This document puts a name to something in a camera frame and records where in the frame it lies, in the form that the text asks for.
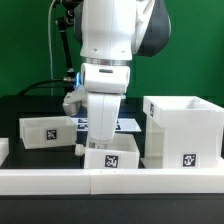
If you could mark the white drawer cabinet frame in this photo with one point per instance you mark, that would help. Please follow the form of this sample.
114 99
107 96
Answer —
182 132

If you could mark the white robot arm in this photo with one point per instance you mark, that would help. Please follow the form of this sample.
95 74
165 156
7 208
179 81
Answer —
112 32

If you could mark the white front fence bar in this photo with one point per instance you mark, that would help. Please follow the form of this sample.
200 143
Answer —
119 181

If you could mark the white front drawer box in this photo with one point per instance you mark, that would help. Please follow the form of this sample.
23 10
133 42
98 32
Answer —
122 153

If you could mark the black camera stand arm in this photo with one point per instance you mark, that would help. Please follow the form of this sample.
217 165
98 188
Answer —
72 18

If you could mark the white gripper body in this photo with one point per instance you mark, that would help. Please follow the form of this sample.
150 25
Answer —
102 113

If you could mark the white fence bar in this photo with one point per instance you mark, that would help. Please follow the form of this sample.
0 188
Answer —
119 181
4 149

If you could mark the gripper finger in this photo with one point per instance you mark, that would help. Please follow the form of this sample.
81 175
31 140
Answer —
80 150

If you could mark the paper sheet with markers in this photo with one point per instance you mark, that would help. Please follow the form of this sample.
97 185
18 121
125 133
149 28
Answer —
122 125

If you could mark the white left fence bar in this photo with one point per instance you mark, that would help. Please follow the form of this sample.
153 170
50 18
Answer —
4 149

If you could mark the white drawer box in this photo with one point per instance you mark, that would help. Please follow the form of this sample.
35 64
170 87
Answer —
122 153
45 132

